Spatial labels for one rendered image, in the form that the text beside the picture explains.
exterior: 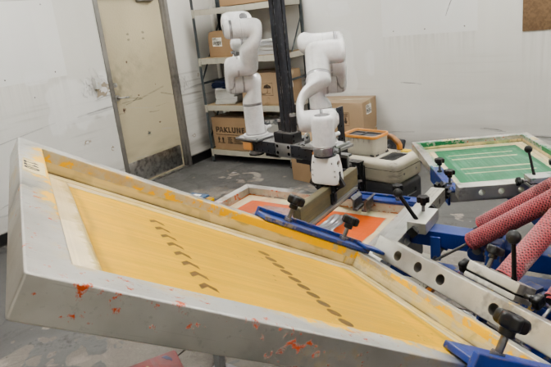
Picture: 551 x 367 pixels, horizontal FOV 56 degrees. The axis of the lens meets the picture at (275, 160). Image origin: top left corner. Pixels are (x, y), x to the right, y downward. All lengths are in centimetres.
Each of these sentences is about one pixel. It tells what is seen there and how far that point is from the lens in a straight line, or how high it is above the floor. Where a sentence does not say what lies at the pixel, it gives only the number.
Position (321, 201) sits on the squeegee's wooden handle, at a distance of 169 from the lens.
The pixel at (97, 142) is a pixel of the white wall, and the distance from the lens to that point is 560.
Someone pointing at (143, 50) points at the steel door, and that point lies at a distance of 610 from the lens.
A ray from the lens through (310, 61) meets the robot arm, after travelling 183.
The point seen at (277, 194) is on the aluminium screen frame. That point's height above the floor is 97.
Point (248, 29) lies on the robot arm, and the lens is 235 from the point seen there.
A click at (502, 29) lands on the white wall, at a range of 534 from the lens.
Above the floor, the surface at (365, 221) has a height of 96.
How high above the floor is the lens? 171
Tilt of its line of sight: 16 degrees down
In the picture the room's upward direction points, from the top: 6 degrees counter-clockwise
